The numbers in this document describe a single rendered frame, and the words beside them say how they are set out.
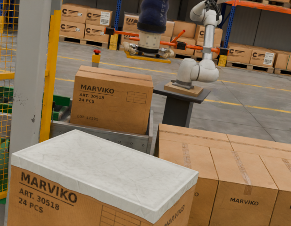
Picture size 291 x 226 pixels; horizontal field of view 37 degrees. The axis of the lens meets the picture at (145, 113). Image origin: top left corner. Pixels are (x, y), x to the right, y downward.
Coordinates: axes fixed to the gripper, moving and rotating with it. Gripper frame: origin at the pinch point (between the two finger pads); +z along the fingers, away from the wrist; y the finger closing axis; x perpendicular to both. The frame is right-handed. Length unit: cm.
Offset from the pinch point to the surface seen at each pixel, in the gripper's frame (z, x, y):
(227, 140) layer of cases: 87, 25, 55
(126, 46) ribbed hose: 55, 37, -55
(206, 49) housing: 39.0, 3.1, -3.1
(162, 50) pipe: 46, 26, -28
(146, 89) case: 78, 39, -28
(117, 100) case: 86, 59, -39
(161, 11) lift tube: 32, 8, -50
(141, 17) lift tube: 36, 21, -57
